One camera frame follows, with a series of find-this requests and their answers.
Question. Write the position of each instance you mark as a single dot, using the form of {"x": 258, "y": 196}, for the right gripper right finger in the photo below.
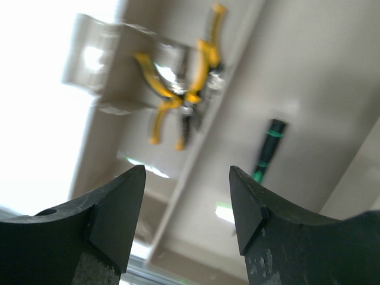
{"x": 283, "y": 243}

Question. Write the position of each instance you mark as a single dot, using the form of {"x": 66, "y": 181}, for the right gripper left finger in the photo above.
{"x": 86, "y": 240}

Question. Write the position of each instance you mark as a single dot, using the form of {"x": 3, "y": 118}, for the green black screwdriver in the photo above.
{"x": 273, "y": 137}

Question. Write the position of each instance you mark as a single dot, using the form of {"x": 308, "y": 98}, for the yellow long nose pliers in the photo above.
{"x": 171, "y": 100}

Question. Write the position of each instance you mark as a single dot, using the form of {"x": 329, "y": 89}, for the yellow needle nose pliers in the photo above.
{"x": 190, "y": 116}

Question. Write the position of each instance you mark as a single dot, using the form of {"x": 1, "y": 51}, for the beige cantilever toolbox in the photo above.
{"x": 312, "y": 64}

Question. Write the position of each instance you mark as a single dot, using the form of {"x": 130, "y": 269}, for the yellow combination pliers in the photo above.
{"x": 215, "y": 80}

